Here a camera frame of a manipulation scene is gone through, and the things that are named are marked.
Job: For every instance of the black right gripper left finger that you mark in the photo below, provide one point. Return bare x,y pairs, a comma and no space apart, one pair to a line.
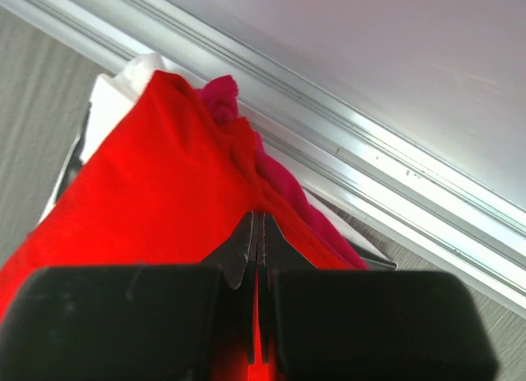
156,322

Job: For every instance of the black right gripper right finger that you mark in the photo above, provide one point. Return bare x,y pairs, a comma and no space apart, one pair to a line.
318,324

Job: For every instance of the red t-shirt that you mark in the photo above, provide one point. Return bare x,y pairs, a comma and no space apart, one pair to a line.
168,186

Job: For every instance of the folded pink t-shirt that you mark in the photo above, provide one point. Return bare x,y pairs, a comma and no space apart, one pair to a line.
373,257

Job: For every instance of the folded black patterned t-shirt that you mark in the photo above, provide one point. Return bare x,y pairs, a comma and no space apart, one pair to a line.
73,163

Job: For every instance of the folded magenta t-shirt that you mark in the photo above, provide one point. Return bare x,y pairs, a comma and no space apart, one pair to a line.
220,98

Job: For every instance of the folded white t-shirt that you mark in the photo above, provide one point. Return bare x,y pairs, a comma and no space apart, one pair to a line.
112,98

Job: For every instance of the aluminium side rail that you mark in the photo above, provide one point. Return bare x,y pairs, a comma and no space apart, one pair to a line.
333,150

